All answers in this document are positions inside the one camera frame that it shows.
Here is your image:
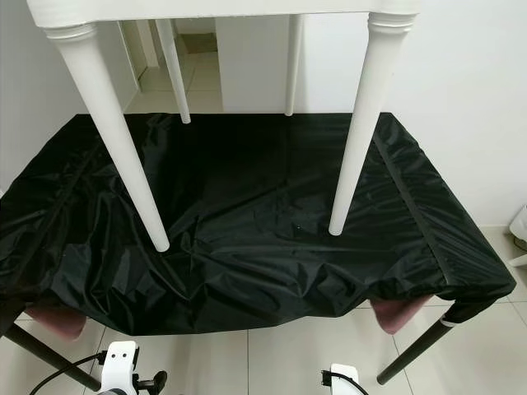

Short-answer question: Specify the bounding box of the white plastic table leg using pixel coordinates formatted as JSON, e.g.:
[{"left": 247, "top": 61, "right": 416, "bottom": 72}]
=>
[
  {"left": 155, "top": 18, "right": 193, "bottom": 125},
  {"left": 328, "top": 12, "right": 417, "bottom": 238},
  {"left": 284, "top": 15, "right": 305, "bottom": 118},
  {"left": 44, "top": 23, "right": 171, "bottom": 253}
]

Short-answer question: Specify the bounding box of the black tablecloth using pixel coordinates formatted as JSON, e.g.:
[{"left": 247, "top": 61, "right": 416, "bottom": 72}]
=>
[{"left": 0, "top": 112, "right": 518, "bottom": 338}]

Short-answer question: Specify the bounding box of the white lidded plastic bin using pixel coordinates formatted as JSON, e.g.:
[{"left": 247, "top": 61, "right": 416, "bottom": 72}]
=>
[{"left": 509, "top": 204, "right": 527, "bottom": 268}]

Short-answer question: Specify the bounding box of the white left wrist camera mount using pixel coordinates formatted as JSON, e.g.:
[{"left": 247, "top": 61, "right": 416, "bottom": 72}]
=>
[{"left": 99, "top": 340, "right": 140, "bottom": 395}]

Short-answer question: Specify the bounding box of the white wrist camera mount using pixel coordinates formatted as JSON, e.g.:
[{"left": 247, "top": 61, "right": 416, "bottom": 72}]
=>
[
  {"left": 99, "top": 340, "right": 140, "bottom": 395},
  {"left": 329, "top": 363, "right": 368, "bottom": 395}
]

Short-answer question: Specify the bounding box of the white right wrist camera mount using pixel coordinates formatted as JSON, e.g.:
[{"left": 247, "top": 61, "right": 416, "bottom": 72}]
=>
[{"left": 329, "top": 363, "right": 368, "bottom": 395}]

